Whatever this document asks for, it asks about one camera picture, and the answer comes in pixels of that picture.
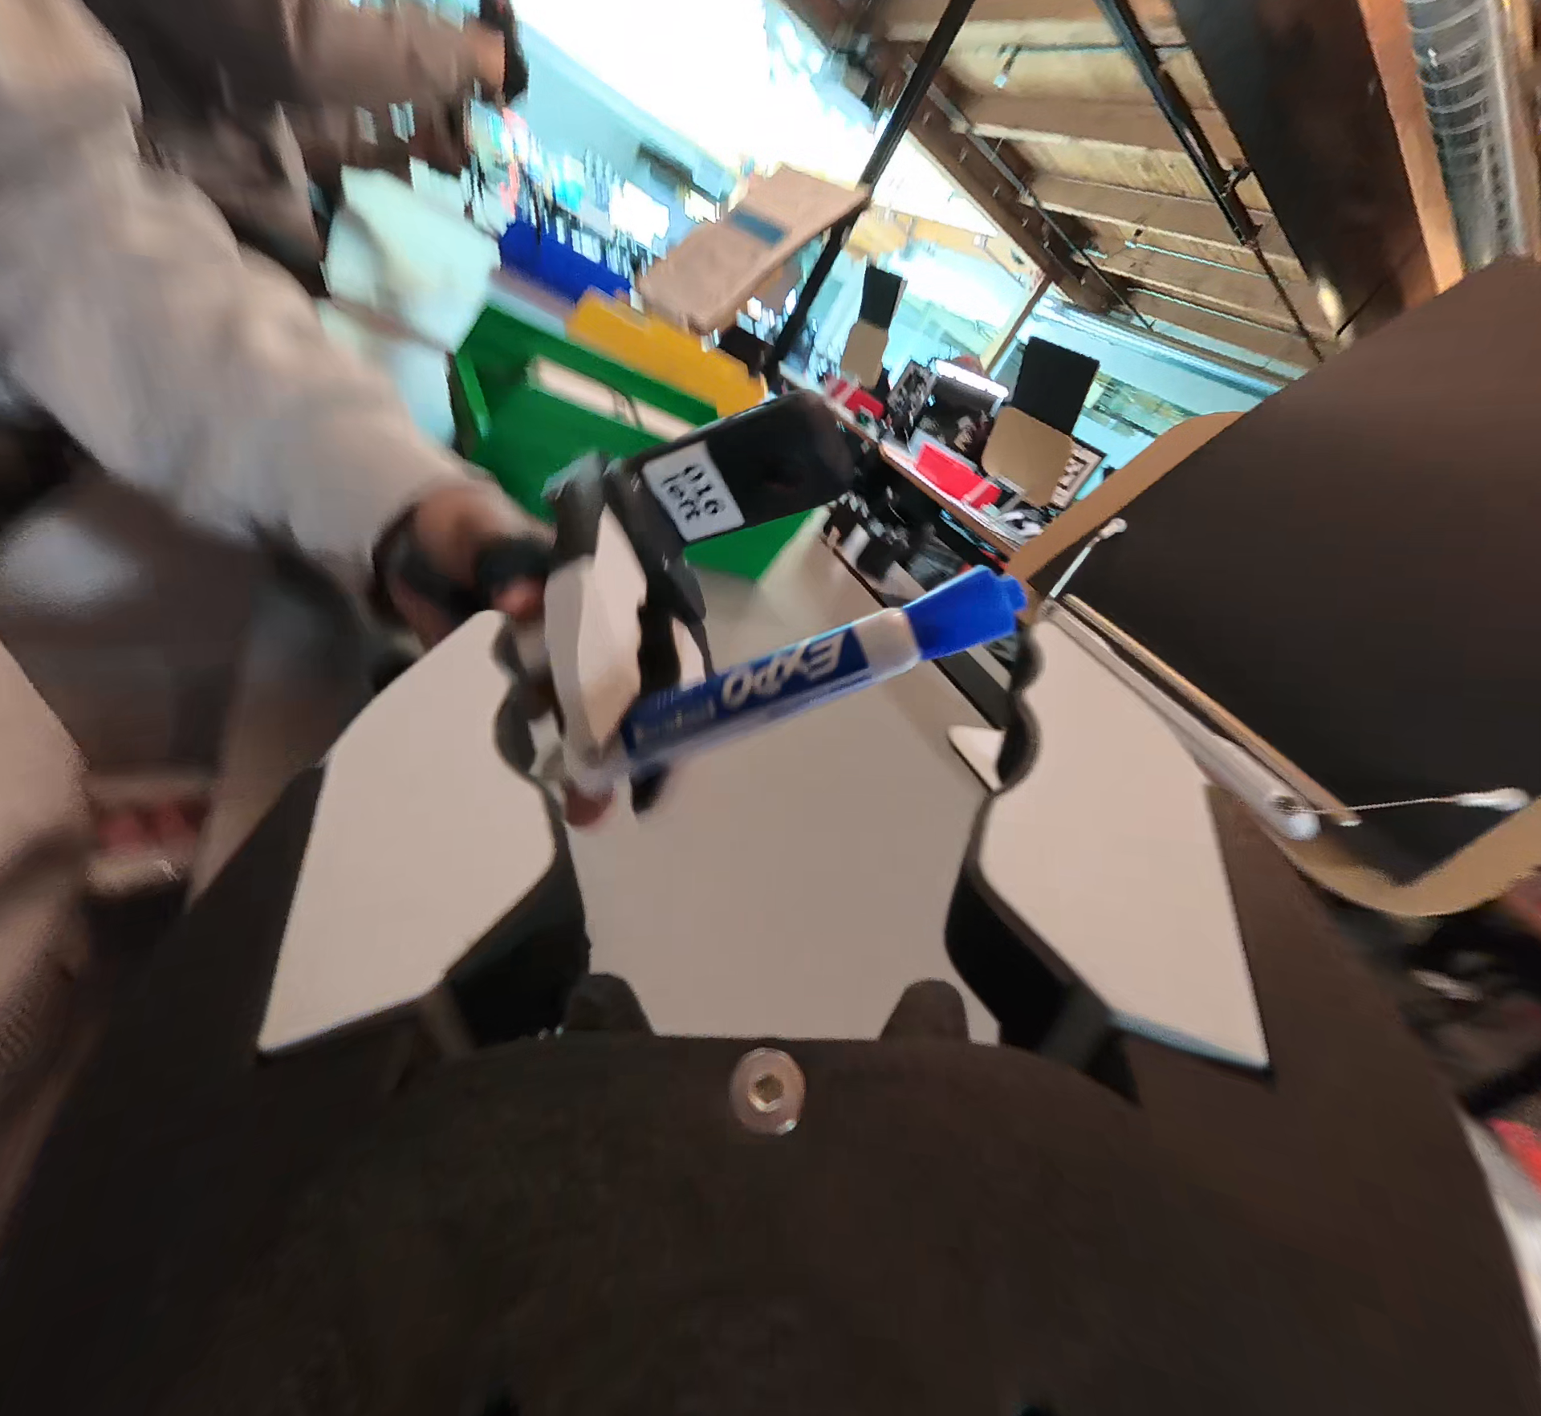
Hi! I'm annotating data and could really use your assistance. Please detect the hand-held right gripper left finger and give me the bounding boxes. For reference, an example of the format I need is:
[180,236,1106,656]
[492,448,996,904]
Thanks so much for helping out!
[261,611,592,1059]

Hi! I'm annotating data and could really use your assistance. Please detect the yellow plastic bin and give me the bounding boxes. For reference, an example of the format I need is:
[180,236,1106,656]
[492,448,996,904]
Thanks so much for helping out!
[570,290,773,424]

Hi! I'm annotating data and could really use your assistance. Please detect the black steel pillar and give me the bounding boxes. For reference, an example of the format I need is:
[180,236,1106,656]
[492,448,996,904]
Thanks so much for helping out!
[780,0,1030,363]

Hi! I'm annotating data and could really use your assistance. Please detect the green plastic storage bin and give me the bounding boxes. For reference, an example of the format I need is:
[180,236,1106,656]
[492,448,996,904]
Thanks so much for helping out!
[454,300,821,591]

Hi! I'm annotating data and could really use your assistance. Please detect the blue plastic crate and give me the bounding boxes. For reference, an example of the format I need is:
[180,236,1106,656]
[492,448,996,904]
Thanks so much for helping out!
[499,226,634,305]

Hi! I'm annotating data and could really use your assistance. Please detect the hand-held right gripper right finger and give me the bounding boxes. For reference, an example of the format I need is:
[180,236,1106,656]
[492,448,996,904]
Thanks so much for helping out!
[943,598,1273,1071]

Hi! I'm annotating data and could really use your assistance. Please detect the blue whiteboard marker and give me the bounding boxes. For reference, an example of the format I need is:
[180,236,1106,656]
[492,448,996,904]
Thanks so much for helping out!
[570,569,1030,800]

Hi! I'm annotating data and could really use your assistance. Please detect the red plastic bin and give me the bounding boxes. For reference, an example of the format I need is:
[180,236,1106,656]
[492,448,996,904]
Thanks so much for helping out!
[912,435,1005,514]

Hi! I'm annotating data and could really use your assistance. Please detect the person's left forearm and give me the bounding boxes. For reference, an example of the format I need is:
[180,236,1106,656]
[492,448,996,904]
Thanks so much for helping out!
[0,0,480,578]

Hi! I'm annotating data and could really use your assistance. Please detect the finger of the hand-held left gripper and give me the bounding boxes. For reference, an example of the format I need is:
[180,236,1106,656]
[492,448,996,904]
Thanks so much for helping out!
[528,555,658,794]

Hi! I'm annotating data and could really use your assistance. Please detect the person's left hand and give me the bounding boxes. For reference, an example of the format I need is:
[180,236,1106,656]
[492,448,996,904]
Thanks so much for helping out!
[385,481,570,644]

